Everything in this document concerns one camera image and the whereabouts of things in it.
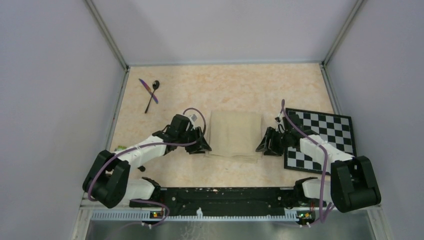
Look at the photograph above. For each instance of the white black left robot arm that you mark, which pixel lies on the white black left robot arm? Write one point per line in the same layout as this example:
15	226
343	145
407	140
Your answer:
107	179

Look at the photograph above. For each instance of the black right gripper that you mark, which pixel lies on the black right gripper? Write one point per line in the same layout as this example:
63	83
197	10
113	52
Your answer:
271	149

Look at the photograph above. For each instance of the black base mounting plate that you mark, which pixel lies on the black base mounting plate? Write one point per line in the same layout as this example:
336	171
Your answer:
229	201

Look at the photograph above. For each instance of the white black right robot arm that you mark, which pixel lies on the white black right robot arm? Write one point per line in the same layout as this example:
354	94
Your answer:
352	184

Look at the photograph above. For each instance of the green white small package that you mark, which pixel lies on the green white small package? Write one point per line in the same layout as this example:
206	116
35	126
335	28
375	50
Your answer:
120	148

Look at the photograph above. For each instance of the aluminium front rail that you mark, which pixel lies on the aluminium front rail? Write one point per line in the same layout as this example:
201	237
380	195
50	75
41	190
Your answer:
153	214

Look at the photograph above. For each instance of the black spoon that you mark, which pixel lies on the black spoon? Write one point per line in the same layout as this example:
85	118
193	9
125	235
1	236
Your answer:
155	86

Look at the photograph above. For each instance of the small black object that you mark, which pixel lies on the small black object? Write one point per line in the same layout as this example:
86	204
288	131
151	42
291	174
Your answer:
141	168

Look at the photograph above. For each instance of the iridescent purple knife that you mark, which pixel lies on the iridescent purple knife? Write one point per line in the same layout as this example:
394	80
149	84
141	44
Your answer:
149	90

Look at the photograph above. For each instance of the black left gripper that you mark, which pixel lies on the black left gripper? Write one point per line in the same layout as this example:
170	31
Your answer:
195	149

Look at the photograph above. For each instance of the cream cloth napkin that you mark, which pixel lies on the cream cloth napkin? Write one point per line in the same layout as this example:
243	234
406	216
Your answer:
234	136

